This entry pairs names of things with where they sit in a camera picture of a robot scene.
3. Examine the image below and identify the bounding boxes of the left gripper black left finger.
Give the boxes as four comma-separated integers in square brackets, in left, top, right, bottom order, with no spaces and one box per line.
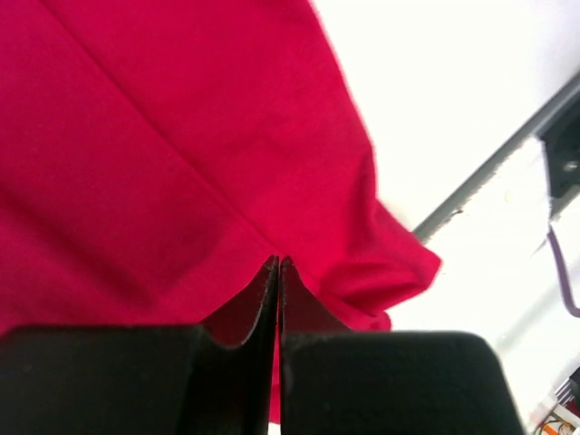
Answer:
[1,257,279,434]

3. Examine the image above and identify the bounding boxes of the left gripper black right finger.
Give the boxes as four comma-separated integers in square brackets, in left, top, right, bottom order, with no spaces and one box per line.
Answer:
[278,257,524,434]

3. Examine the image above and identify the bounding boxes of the red t shirt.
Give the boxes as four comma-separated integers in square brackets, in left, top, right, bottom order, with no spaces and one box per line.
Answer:
[0,0,443,345]

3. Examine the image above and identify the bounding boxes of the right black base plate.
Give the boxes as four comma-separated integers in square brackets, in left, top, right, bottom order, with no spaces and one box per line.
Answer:
[540,105,579,216]

